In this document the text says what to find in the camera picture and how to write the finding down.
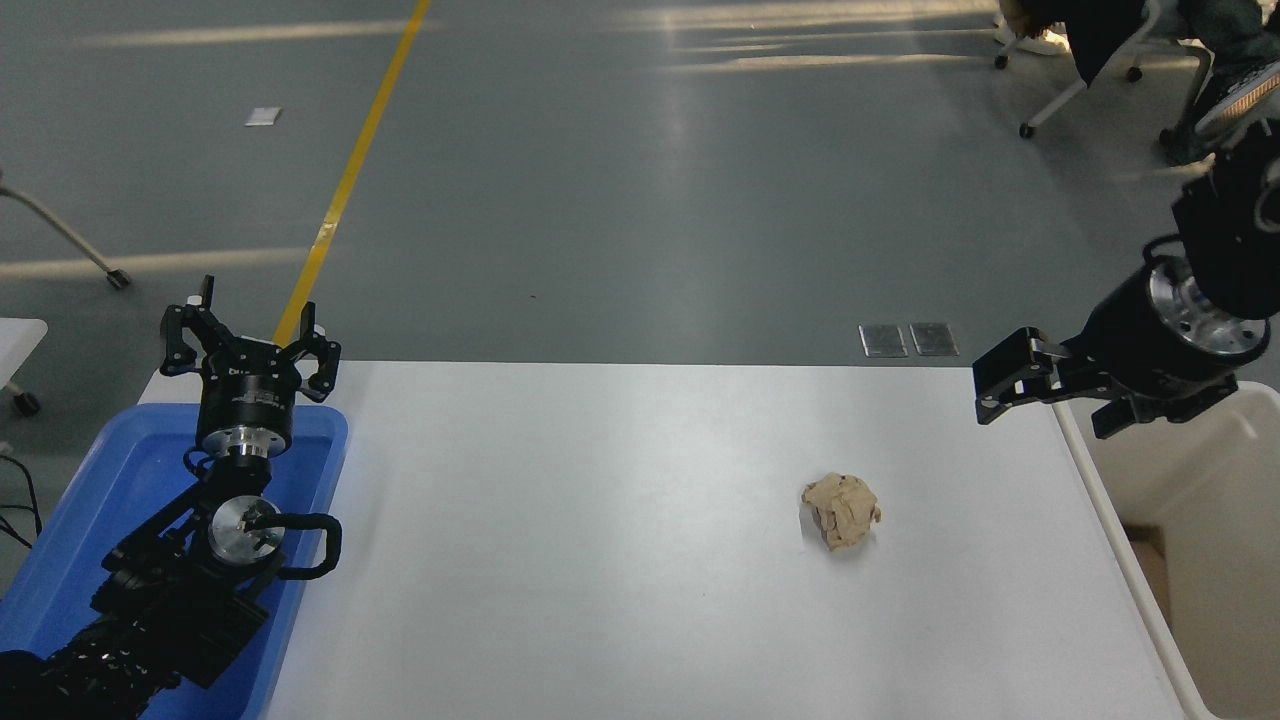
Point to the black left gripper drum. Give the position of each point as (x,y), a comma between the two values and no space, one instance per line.
(245,395)

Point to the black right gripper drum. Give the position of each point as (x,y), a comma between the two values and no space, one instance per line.
(1140,345)

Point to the metal floor plate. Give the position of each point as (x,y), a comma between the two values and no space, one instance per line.
(934,338)
(883,340)

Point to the grey chair leg with caster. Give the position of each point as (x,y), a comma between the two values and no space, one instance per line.
(60,230)

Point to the blue plastic tray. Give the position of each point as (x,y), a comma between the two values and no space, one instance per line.
(110,480)

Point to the white cart with caster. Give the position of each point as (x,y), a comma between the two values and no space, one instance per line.
(15,345)

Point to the large pale bin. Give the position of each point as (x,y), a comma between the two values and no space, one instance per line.
(1210,560)

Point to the crumpled tan paper ball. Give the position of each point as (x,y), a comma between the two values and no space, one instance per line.
(842,510)

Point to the white office chair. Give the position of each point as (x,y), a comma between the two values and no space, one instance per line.
(1070,95)

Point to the person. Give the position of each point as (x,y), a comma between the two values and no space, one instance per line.
(1215,90)

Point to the dark jacket with fur trim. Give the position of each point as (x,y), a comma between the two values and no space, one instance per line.
(1100,30)

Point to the person's white shoe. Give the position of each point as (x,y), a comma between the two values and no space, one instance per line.
(1040,42)

